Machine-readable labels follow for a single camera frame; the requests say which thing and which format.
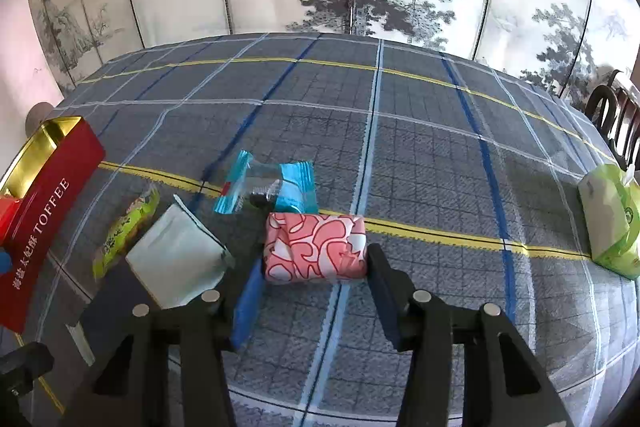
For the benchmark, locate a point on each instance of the green small snack packet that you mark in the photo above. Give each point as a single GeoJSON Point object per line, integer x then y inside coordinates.
{"type": "Point", "coordinates": [125, 230]}

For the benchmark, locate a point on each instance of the green tissue pack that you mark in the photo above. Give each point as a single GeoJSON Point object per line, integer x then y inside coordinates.
{"type": "Point", "coordinates": [610, 202]}

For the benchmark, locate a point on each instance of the teal candy wrapper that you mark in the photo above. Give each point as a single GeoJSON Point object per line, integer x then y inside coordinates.
{"type": "Point", "coordinates": [283, 186]}

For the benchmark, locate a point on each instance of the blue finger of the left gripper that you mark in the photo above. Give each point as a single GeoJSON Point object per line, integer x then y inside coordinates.
{"type": "Point", "coordinates": [6, 263]}

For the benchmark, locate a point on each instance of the red gold toffee tin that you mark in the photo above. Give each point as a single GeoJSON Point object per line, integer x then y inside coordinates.
{"type": "Point", "coordinates": [47, 174]}

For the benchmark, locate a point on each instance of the dark wooden chair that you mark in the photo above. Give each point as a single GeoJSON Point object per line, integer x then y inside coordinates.
{"type": "Point", "coordinates": [613, 109]}

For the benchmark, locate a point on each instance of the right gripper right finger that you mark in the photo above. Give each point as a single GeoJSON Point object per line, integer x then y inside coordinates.
{"type": "Point", "coordinates": [391, 290]}

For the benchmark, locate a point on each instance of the pink white patterned packet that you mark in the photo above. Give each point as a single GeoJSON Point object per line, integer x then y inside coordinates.
{"type": "Point", "coordinates": [301, 247]}

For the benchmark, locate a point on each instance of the navy and mint snack packet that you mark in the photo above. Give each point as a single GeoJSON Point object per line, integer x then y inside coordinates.
{"type": "Point", "coordinates": [176, 260]}

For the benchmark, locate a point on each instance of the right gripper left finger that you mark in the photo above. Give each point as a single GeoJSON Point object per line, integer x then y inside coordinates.
{"type": "Point", "coordinates": [247, 306]}

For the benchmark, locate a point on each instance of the red snack packet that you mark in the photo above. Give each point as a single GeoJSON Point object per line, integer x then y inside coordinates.
{"type": "Point", "coordinates": [8, 209]}

